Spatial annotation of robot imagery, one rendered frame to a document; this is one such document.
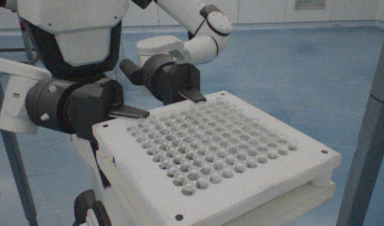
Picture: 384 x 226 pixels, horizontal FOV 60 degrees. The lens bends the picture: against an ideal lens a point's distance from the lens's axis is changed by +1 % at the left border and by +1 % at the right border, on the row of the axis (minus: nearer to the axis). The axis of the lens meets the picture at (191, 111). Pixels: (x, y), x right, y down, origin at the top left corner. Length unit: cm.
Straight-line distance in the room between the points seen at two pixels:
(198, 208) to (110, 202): 66
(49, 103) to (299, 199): 39
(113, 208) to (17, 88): 47
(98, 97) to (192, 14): 53
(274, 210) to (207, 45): 55
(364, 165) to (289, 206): 78
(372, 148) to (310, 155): 73
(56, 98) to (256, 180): 34
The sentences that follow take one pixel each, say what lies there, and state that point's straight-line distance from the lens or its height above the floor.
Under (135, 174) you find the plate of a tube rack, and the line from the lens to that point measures 39.
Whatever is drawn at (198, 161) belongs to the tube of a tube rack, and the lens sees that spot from 39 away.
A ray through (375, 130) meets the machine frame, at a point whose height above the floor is 82.
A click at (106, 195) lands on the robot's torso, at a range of 98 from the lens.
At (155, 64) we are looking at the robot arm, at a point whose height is 110.
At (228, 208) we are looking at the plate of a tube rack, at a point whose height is 107.
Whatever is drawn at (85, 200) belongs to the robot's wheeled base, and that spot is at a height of 35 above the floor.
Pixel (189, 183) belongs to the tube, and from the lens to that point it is 36.
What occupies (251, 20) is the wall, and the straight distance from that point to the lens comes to 613.
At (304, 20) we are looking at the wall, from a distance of 647.
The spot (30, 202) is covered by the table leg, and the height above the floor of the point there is 19.
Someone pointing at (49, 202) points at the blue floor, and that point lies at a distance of 212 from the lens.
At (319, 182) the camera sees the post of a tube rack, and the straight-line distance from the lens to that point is 46.
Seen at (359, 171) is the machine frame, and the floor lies 66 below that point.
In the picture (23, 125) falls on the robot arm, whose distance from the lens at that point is 65.
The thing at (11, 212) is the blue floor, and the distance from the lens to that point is 214.
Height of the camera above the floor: 131
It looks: 27 degrees down
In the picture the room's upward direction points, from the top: straight up
